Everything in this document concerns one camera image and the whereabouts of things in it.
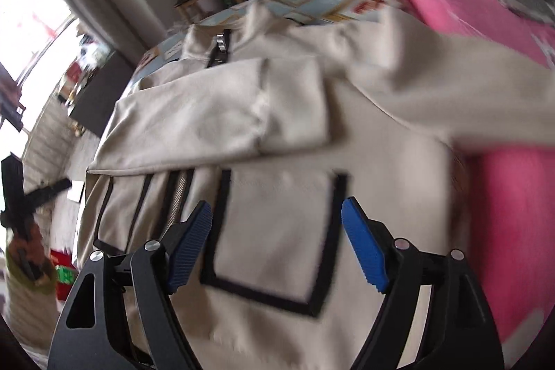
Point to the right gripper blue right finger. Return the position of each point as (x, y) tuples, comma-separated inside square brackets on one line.
[(370, 240)]

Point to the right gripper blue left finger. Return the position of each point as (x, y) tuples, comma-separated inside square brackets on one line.
[(185, 241)]

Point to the cream zip-up jacket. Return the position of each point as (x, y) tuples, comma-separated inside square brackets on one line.
[(263, 119)]

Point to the person's left hand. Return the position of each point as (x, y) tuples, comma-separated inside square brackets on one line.
[(35, 254)]

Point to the red gift bag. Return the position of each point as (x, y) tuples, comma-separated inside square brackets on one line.
[(65, 271)]

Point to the dark grey cabinet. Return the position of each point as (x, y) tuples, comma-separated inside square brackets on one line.
[(94, 104)]

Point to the pink floral blanket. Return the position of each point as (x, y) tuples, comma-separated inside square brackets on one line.
[(481, 79)]

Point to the fruit pattern table cover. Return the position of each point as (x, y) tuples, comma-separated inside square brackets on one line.
[(309, 12)]

